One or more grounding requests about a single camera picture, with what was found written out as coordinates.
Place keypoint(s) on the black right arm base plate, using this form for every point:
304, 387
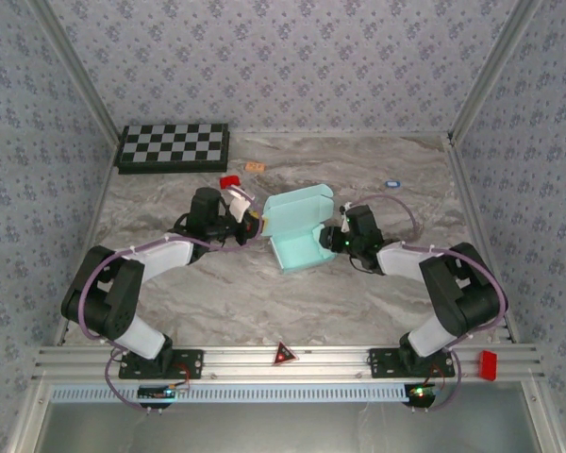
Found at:
382, 363

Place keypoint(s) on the small red block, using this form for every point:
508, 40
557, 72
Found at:
229, 181

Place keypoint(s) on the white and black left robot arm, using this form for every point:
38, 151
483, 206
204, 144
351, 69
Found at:
165, 257

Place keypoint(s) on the aluminium frame post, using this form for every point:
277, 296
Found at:
78, 71
493, 71

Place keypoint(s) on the red box on rail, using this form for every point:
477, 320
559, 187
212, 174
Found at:
489, 365

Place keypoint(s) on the light teal paper box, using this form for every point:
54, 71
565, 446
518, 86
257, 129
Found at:
297, 250

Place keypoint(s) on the red and black triangle sign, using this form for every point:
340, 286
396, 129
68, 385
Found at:
283, 356

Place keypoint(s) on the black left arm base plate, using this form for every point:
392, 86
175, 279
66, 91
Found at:
188, 363

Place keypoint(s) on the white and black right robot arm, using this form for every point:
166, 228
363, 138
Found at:
405, 257

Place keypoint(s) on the blue USB flash drive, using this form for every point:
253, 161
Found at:
393, 184

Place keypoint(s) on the small orange tag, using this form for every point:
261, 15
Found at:
254, 166

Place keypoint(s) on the black and grey chessboard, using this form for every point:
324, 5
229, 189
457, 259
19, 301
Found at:
174, 146

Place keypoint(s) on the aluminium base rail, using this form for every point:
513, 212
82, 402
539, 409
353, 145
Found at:
245, 363

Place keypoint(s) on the aluminium side rail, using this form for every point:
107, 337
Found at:
467, 189

